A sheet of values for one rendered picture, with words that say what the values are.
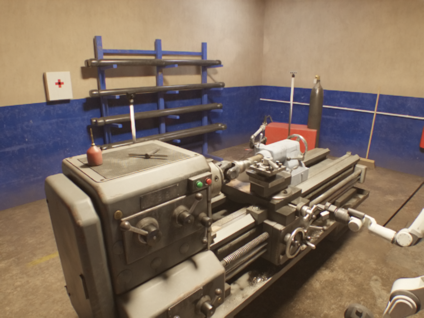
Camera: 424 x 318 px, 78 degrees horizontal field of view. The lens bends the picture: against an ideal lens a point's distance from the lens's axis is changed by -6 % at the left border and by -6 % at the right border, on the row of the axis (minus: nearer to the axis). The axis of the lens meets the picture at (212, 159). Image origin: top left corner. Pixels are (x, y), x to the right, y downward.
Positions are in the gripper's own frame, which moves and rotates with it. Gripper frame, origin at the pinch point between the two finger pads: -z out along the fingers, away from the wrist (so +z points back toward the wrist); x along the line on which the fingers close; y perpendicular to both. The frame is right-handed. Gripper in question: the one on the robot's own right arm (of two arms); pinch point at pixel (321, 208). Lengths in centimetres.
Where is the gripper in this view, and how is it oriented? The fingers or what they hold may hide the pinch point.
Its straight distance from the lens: 192.1
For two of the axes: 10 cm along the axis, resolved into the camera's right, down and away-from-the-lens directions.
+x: 2.6, 8.1, 5.3
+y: 6.7, -5.5, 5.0
